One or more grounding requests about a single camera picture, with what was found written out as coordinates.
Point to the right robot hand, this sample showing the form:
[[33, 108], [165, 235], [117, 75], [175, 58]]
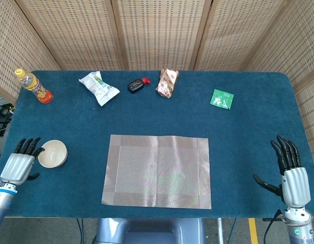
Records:
[[295, 185]]

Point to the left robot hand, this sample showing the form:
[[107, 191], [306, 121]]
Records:
[[18, 167]]

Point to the white bowl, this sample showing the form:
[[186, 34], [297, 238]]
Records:
[[53, 155]]

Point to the brown woven placemat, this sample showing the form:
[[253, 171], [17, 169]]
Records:
[[156, 172]]

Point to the orange drink bottle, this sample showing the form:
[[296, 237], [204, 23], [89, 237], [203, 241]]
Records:
[[35, 87]]

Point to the white table leg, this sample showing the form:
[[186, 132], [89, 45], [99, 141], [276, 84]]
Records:
[[220, 230]]

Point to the blue-grey robot torso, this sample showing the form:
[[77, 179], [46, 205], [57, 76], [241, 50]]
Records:
[[113, 228]]

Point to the green tea packet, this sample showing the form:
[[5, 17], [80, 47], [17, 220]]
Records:
[[221, 99]]

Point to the white snack bag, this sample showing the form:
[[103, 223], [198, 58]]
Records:
[[99, 87]]

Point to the blue table cover cloth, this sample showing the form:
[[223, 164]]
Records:
[[197, 119]]

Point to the golden snack package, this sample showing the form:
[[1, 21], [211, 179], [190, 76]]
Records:
[[167, 82]]

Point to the woven bamboo folding screen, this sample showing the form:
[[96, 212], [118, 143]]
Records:
[[156, 33]]

